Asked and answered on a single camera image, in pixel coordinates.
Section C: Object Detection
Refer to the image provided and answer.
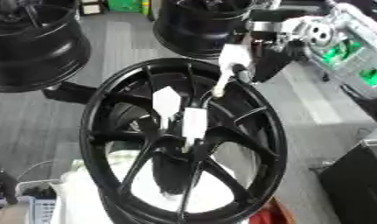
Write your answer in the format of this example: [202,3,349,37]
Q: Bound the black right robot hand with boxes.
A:
[229,8,323,84]

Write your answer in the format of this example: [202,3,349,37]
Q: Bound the black wheel rim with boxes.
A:
[0,0,94,94]
[151,0,261,60]

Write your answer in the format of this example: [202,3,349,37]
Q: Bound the black spoked wheel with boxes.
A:
[78,57,290,224]

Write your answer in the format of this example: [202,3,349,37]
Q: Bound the black wheel stand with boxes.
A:
[41,80,102,105]

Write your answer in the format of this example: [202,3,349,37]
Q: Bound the black case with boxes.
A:
[317,139,377,224]

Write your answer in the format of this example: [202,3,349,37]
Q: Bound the red object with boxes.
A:
[248,200,286,224]

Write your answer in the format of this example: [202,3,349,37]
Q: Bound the green box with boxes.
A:
[105,0,145,13]

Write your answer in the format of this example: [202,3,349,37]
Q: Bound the white cloth bundle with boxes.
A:
[48,149,249,224]

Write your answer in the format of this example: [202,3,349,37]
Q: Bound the blue plastic basket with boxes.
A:
[13,178,61,224]

